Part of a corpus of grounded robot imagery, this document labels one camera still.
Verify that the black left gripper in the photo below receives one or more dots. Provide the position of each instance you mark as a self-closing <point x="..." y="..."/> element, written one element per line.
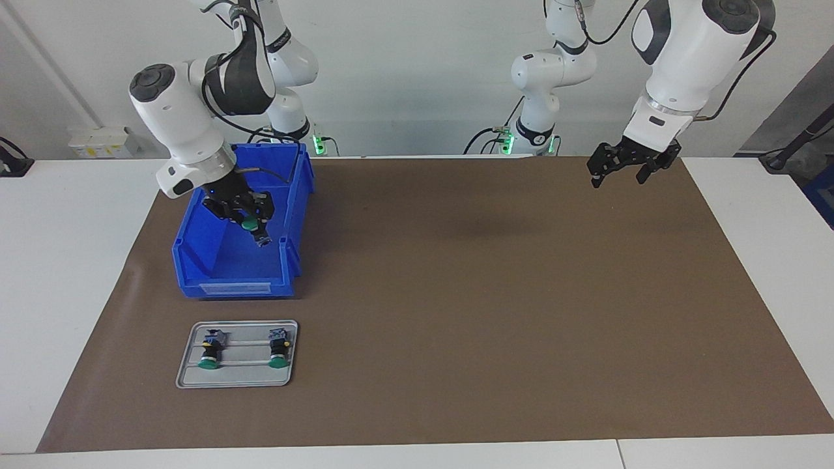
<point x="642" y="151"/>

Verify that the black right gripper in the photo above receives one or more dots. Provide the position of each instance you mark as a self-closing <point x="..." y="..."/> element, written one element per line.
<point x="234" y="198"/>

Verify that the green push button switch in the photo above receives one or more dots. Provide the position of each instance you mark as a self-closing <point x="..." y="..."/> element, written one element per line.
<point x="212" y="348"/>
<point x="279" y="348"/>
<point x="249" y="225"/>

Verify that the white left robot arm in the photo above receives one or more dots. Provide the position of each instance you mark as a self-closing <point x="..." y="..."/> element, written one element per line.
<point x="690" y="52"/>

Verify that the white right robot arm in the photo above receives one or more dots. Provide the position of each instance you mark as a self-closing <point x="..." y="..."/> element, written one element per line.
<point x="182" y="124"/>

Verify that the blue plastic storage bin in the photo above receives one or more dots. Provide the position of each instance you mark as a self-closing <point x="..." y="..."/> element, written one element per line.
<point x="221" y="260"/>

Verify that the black pole stand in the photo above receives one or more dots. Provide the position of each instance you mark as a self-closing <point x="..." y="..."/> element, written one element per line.
<point x="775" y="161"/>

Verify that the grey metal tray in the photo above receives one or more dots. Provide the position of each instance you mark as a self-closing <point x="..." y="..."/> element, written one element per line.
<point x="244" y="376"/>

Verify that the blue crate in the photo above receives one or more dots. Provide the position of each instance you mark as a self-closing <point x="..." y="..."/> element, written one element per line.
<point x="824" y="202"/>

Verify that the brown table mat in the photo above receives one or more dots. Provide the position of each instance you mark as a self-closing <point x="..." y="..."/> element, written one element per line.
<point x="521" y="358"/>

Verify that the white wall socket box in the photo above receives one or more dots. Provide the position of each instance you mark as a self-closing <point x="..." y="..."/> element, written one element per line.
<point x="98" y="140"/>

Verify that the black clamp mount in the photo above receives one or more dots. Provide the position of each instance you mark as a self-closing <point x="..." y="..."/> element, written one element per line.
<point x="16" y="166"/>

